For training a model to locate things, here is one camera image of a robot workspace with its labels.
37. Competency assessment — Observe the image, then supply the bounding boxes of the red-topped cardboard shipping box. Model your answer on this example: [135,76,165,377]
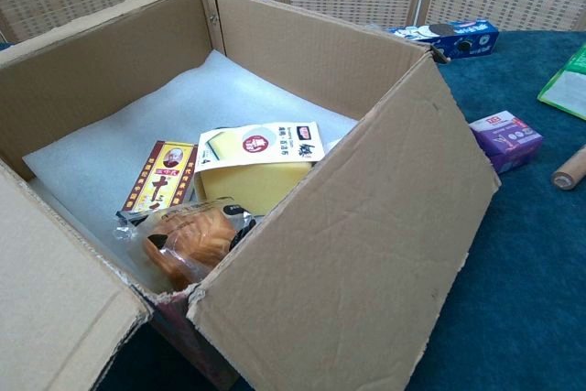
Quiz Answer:
[0,0,502,391]

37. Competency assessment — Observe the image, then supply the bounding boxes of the red and yellow spice box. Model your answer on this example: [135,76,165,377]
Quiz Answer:
[121,140,199,214]

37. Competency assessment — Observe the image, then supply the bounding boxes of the small purple box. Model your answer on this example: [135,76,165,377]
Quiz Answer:
[469,110,544,176]

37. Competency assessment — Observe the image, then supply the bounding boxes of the blue sandwich cookie box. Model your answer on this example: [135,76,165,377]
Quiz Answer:
[386,18,500,60]

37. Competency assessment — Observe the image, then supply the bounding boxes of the yellow sponge with white card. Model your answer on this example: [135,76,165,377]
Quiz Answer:
[192,121,326,217]

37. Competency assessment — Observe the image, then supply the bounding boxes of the white foam sheet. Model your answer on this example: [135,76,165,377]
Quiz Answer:
[21,49,359,294]

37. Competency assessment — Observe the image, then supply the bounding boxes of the packaged bread in clear bag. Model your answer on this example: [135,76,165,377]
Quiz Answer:
[113,197,257,292]

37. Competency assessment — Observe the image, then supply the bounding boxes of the blue table cloth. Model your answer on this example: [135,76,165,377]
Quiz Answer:
[0,29,586,391]

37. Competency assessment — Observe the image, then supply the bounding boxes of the brown paper tube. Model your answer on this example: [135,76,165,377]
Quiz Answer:
[550,143,586,191]

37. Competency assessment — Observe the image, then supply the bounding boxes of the green packet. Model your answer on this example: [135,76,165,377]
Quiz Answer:
[536,42,586,121]

